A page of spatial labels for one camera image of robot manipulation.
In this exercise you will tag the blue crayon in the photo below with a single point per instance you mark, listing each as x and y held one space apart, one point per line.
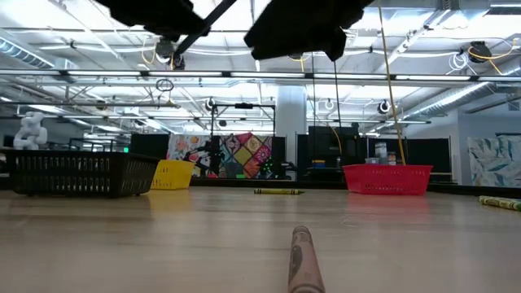
221 13

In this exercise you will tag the leaf print panel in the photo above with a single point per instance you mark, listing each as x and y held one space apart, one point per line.
492 163

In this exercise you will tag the black metal stand frame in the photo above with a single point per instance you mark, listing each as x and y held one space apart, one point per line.
244 106

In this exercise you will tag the colourful patchwork quilt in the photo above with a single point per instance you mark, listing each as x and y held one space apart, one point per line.
244 154

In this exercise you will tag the black partition panels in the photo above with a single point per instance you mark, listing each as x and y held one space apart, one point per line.
427 152

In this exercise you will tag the brown crayon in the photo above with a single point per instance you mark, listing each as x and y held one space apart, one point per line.
303 264

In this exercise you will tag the yellow plastic basket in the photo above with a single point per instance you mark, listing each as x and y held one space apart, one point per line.
173 175

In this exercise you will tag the stacked plastic containers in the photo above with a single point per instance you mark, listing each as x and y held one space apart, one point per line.
381 150

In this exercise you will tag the black plastic basket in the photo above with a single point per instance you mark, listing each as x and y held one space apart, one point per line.
81 173

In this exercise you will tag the white round pillar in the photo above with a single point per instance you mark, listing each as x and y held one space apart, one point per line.
291 122

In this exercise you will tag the small black panel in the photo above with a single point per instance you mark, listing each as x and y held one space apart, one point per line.
148 144

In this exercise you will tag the red plastic basket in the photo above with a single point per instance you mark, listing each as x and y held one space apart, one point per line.
386 179

